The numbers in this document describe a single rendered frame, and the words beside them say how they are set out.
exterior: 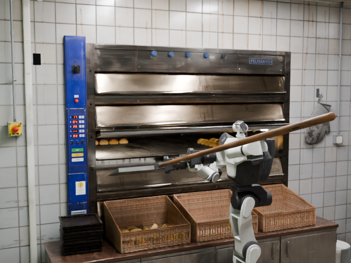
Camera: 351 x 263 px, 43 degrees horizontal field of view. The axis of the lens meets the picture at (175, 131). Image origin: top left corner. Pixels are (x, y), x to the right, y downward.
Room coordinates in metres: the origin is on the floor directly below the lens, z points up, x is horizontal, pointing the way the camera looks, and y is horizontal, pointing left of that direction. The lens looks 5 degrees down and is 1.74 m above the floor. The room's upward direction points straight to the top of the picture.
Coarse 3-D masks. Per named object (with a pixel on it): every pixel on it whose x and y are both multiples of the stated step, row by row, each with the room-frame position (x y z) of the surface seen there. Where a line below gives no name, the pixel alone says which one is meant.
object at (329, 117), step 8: (304, 120) 1.64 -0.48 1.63; (312, 120) 1.58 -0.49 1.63; (320, 120) 1.54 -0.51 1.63; (328, 120) 1.52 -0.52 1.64; (280, 128) 1.76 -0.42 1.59; (288, 128) 1.71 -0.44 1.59; (296, 128) 1.67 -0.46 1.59; (256, 136) 1.91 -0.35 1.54; (264, 136) 1.86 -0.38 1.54; (272, 136) 1.82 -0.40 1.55; (224, 144) 2.19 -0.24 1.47; (232, 144) 2.10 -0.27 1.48; (240, 144) 2.04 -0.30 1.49; (200, 152) 2.42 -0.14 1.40; (208, 152) 2.33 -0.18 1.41; (176, 160) 2.74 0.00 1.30; (184, 160) 2.63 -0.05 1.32
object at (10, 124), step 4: (8, 124) 3.17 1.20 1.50; (12, 124) 3.18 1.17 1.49; (16, 124) 3.19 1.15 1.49; (20, 124) 3.20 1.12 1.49; (8, 128) 3.17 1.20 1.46; (12, 128) 3.18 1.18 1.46; (20, 128) 3.20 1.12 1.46; (8, 132) 3.17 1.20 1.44; (12, 132) 3.18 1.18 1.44; (16, 132) 3.19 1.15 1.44; (20, 132) 3.20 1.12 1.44
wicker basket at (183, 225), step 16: (112, 208) 3.49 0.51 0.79; (128, 208) 3.54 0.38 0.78; (144, 208) 3.59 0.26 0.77; (160, 208) 3.64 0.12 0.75; (176, 208) 3.49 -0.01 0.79; (112, 224) 3.25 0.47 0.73; (128, 224) 3.51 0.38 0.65; (144, 224) 3.55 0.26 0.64; (160, 224) 3.61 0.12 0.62; (176, 224) 3.50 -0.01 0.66; (112, 240) 3.26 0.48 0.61; (128, 240) 3.07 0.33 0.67; (144, 240) 3.13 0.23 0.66; (160, 240) 3.32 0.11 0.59; (176, 240) 3.23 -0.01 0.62
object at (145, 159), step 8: (280, 152) 4.19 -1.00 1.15; (96, 160) 3.51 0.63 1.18; (104, 160) 3.52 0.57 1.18; (112, 160) 3.54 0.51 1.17; (120, 160) 3.57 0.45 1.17; (128, 160) 3.60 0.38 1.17; (136, 160) 3.62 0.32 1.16; (144, 160) 3.65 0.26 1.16; (152, 160) 3.68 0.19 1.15; (160, 160) 3.70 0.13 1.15
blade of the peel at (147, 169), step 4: (120, 168) 3.01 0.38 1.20; (124, 168) 3.02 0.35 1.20; (128, 168) 3.03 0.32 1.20; (132, 168) 3.04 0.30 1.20; (136, 168) 3.05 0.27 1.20; (140, 168) 3.06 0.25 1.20; (144, 168) 3.08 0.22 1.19; (148, 168) 3.09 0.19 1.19; (152, 168) 3.10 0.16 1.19; (112, 172) 3.16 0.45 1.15; (116, 172) 3.06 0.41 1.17; (120, 172) 3.04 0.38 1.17; (124, 172) 3.09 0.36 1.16; (128, 172) 3.14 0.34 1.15; (132, 172) 3.18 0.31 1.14; (136, 172) 3.24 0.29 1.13; (140, 172) 3.29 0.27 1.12; (144, 172) 3.35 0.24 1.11; (148, 172) 3.40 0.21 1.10; (152, 172) 3.46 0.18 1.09
